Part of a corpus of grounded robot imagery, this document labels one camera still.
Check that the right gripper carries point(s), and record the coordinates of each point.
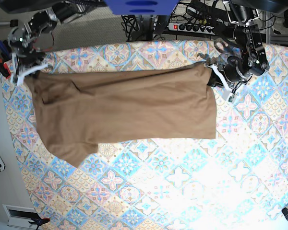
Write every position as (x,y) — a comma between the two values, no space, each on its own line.
(27,64)

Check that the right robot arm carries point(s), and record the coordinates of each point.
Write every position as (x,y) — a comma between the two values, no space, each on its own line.
(23,37)

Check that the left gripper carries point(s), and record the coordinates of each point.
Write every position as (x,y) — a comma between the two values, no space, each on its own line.
(229,76)

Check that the white framed device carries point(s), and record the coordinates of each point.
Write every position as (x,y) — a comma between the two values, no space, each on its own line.
(19,217)

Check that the orange black clamp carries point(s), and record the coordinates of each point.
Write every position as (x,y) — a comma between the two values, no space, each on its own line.
(35,219)

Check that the patterned tablecloth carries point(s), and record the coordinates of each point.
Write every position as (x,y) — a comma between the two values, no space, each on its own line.
(236,181)

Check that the white power strip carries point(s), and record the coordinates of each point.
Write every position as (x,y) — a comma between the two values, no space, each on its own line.
(196,28)

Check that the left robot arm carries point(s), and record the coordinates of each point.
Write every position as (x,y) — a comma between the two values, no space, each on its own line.
(242,42)

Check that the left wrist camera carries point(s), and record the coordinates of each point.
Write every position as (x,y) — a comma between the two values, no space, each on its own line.
(228,97)

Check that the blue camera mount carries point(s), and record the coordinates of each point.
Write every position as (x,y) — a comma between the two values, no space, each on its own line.
(141,7)

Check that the red black clamp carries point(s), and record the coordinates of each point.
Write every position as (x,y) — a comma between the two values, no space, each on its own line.
(4,69)

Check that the brown t-shirt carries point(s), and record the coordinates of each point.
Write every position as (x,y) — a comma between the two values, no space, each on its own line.
(76,112)

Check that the black corner clamp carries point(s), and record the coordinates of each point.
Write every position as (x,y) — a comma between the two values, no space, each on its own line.
(285,212)

